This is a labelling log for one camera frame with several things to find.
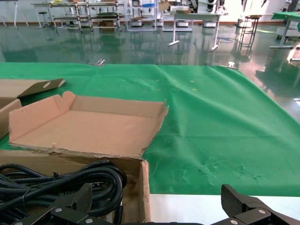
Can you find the green covered work table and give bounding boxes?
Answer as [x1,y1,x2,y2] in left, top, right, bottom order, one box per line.
[269,11,300,49]

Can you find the black power cable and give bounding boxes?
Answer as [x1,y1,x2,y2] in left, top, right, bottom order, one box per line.
[0,160,128,218]
[0,185,30,225]

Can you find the open brown cardboard box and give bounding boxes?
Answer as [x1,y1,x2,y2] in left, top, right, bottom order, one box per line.
[0,78,68,141]

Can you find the round black stool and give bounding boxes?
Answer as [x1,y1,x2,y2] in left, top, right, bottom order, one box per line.
[38,11,51,29]

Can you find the white table with grey legs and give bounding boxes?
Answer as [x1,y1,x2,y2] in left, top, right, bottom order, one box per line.
[167,13,223,52]

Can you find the green table cloth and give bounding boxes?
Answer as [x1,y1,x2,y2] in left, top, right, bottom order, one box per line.
[0,62,300,196]

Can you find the tall black stool frame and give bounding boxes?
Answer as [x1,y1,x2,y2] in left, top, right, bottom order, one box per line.
[239,15,260,51]

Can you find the metal shelving rack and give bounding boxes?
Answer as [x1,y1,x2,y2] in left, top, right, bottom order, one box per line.
[50,2,92,32]
[88,1,125,32]

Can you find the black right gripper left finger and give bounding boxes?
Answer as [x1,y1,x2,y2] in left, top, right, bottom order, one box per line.
[11,182,106,225]

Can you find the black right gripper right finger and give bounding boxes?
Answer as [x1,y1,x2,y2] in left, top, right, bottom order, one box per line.
[215,184,300,225]

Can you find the brown carton on rack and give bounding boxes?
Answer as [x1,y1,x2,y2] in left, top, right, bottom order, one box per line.
[158,0,172,12]

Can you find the cardboard box with torn lid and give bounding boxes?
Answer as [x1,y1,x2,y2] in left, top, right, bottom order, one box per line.
[0,90,170,225]

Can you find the white wheeled cart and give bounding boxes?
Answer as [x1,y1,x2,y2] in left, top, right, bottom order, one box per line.
[276,26,300,39]

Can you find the white wire shelf rack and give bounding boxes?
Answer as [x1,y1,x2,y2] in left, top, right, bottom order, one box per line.
[126,0,158,31]

